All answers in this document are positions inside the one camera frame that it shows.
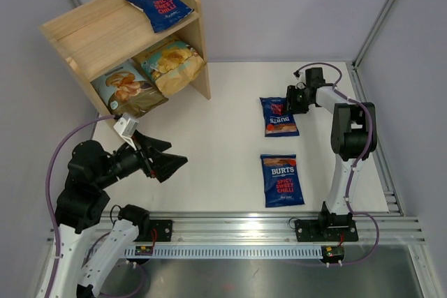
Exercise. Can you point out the blue Burts bag front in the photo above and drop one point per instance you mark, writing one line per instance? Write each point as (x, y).
(281, 182)

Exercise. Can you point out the blue burts bag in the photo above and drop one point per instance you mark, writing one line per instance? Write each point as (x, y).
(162, 14)
(281, 182)

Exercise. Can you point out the wooden two-tier shelf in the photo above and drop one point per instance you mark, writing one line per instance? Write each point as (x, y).
(101, 34)

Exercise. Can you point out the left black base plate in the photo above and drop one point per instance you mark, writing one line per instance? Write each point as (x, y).
(158, 230)

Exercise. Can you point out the light blue cassava chips bag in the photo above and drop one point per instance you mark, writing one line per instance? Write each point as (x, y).
(125, 89)

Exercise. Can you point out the tan kettle chips bag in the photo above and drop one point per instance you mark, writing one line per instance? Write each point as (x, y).
(171, 64)

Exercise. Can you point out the white slotted cable duct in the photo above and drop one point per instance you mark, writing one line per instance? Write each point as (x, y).
(228, 252)

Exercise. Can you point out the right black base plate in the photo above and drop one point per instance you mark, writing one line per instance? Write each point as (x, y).
(311, 231)

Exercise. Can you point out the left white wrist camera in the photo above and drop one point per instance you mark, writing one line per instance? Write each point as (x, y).
(125, 127)

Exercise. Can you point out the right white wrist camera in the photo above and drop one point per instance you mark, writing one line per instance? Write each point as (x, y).
(300, 76)

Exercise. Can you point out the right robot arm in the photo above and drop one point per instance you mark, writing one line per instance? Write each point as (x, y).
(353, 138)

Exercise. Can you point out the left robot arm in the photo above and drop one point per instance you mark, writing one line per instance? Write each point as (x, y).
(81, 203)

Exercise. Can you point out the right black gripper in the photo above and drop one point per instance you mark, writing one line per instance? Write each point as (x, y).
(291, 105)

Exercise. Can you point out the blue Burts bag upside-down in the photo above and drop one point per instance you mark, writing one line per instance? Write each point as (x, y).
(278, 123)

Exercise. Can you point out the aluminium mounting rail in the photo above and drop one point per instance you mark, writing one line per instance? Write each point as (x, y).
(274, 228)

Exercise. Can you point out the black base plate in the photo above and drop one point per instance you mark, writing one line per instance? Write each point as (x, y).
(311, 231)
(158, 230)

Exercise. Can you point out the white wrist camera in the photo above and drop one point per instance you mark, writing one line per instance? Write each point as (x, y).
(300, 76)
(125, 127)

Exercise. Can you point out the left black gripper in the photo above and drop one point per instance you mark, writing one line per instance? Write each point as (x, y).
(164, 164)

